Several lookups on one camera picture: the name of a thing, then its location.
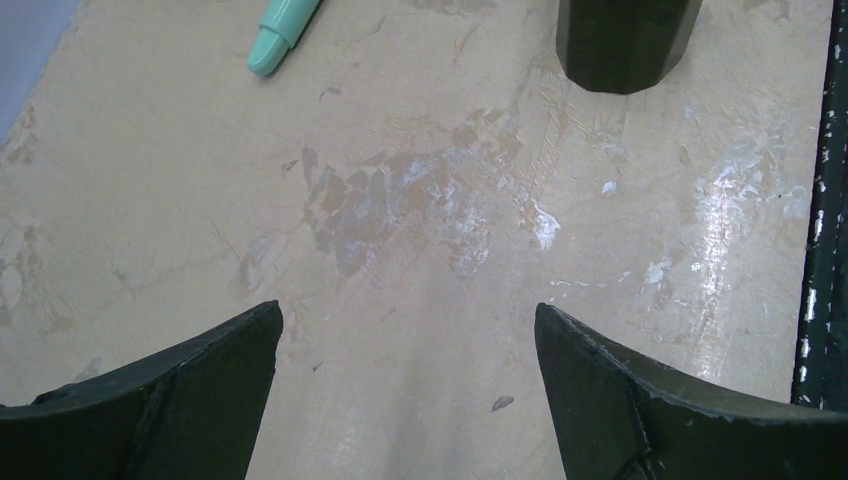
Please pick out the mint green tube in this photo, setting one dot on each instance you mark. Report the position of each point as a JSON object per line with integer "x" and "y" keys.
{"x": 279, "y": 29}

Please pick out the black mug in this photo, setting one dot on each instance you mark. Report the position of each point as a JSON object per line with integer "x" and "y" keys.
{"x": 622, "y": 46}

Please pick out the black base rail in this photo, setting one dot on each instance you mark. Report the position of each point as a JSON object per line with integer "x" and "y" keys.
{"x": 820, "y": 370}

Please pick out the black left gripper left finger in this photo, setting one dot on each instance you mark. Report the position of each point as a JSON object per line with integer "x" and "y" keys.
{"x": 191, "y": 411}

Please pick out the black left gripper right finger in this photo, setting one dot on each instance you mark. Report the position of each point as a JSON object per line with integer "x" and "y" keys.
{"x": 619, "y": 414}

